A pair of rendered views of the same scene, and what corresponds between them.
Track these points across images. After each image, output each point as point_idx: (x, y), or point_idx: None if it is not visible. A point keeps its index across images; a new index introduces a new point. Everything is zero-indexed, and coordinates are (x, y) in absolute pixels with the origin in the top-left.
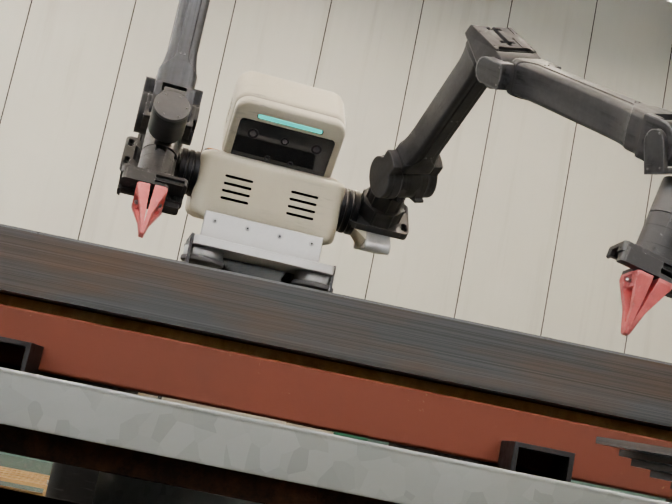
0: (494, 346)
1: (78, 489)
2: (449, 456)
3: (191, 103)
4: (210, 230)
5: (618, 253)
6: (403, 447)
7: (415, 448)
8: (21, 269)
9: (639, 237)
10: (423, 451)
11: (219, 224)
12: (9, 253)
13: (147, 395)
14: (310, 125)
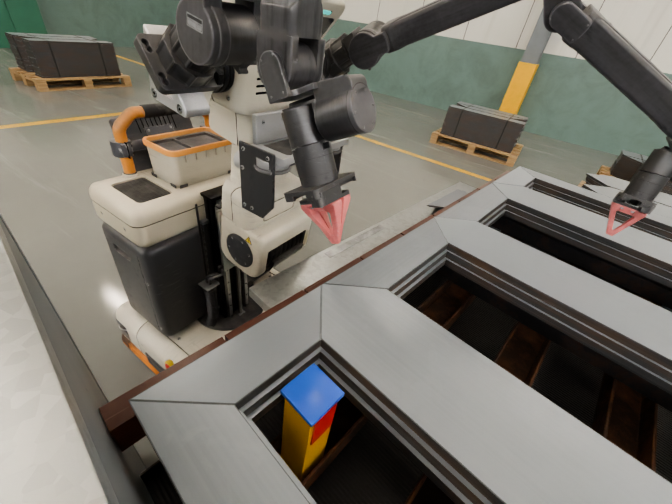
0: None
1: (170, 278)
2: (613, 365)
3: (322, 60)
4: (261, 131)
5: (641, 206)
6: (457, 274)
7: (498, 297)
8: None
9: (644, 189)
10: (526, 314)
11: (266, 123)
12: None
13: (186, 212)
14: (326, 8)
